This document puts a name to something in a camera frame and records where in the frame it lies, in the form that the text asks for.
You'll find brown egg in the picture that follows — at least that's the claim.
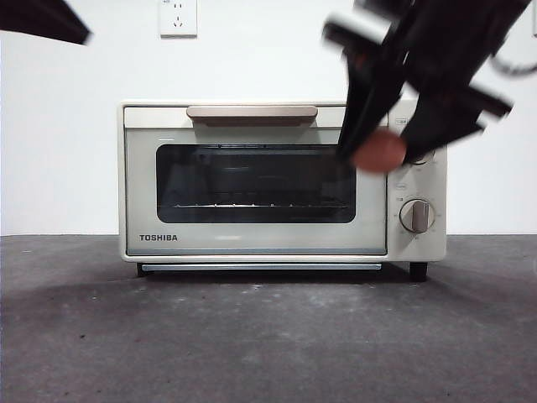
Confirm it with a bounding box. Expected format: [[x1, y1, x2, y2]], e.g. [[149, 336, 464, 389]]
[[352, 128, 407, 173]]

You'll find glass oven door with handle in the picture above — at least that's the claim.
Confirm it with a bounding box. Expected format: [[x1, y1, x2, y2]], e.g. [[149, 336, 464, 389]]
[[123, 105, 388, 256]]

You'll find cream Toshiba toaster oven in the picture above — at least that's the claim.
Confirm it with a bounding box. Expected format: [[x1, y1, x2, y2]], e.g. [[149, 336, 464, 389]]
[[116, 98, 448, 281]]

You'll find silver crumb tray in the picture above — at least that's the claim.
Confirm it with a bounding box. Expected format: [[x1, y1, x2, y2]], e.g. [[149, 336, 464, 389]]
[[141, 263, 382, 272]]

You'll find wire oven rack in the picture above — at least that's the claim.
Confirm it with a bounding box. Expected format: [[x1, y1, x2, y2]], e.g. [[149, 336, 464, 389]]
[[174, 203, 352, 210]]

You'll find white wall socket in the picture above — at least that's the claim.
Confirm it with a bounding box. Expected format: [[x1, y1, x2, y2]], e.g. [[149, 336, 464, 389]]
[[159, 0, 198, 39]]

